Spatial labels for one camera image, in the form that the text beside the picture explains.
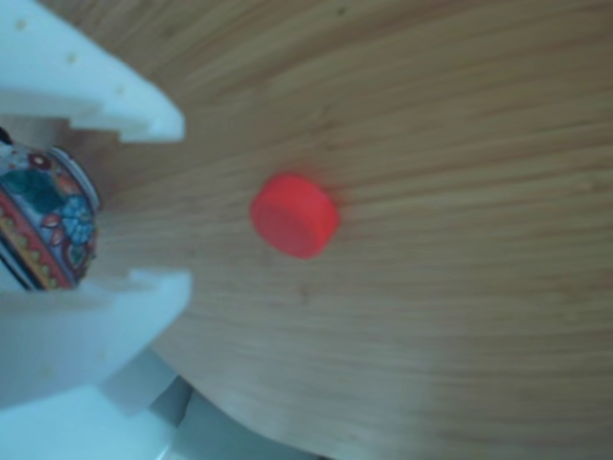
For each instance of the colourful patterned ceramic cup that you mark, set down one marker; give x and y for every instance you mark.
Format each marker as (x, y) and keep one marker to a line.
(48, 215)

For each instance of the red bottle cap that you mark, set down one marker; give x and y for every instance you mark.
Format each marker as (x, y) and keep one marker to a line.
(292, 215)

